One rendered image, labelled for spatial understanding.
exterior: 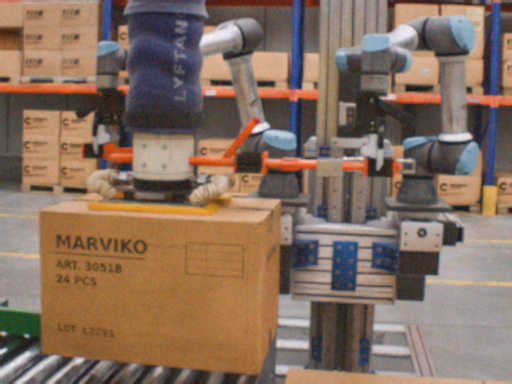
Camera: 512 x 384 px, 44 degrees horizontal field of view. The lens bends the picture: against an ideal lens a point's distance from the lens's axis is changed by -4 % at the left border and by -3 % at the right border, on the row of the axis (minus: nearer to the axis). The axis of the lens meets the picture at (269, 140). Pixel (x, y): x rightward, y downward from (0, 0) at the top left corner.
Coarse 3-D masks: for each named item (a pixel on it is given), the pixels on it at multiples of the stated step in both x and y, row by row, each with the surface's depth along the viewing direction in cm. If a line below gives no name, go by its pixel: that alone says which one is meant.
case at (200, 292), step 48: (48, 240) 168; (96, 240) 166; (144, 240) 165; (192, 240) 163; (240, 240) 161; (48, 288) 169; (96, 288) 167; (144, 288) 165; (192, 288) 163; (240, 288) 162; (48, 336) 170; (96, 336) 168; (144, 336) 166; (192, 336) 164; (240, 336) 162
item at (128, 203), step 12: (132, 192) 174; (96, 204) 171; (108, 204) 171; (120, 204) 170; (132, 204) 170; (144, 204) 171; (156, 204) 170; (168, 204) 170; (180, 204) 170; (192, 204) 170; (204, 204) 171; (216, 204) 175
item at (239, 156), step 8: (240, 152) 182; (248, 152) 184; (256, 152) 184; (264, 152) 177; (240, 160) 175; (248, 160) 175; (256, 160) 175; (264, 160) 175; (240, 168) 175; (248, 168) 175; (256, 168) 175; (264, 168) 176
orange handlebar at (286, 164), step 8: (112, 152) 211; (120, 152) 210; (128, 152) 210; (112, 160) 182; (120, 160) 181; (128, 160) 181; (192, 160) 179; (200, 160) 179; (208, 160) 178; (216, 160) 178; (224, 160) 178; (232, 160) 178; (272, 160) 177; (280, 160) 177; (288, 160) 176; (296, 160) 175; (304, 160) 179; (312, 160) 179; (288, 168) 176; (296, 168) 176; (304, 168) 176; (312, 168) 175; (344, 168) 174; (352, 168) 174; (360, 168) 173; (400, 168) 174
